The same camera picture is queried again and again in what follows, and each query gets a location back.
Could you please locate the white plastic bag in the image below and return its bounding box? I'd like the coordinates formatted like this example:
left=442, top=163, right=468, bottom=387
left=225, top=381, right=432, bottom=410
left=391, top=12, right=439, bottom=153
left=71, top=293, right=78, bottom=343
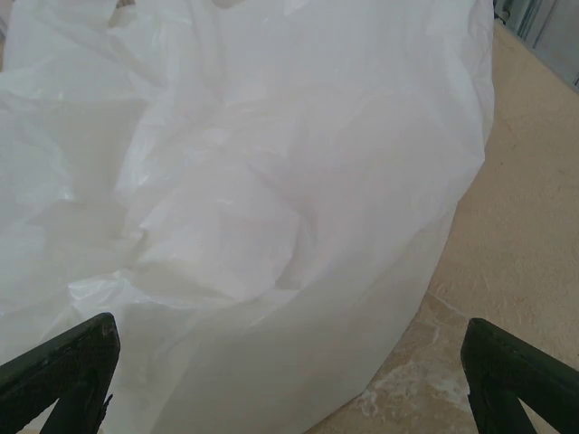
left=0, top=0, right=497, bottom=434

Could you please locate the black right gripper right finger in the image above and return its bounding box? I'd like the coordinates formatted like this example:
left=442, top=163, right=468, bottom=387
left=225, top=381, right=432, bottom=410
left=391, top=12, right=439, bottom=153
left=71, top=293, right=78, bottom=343
left=460, top=316, right=579, bottom=434

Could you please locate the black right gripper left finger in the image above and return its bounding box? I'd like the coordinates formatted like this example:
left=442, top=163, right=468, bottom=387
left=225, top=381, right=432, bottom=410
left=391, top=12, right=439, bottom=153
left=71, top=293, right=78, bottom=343
left=0, top=311, right=122, bottom=434

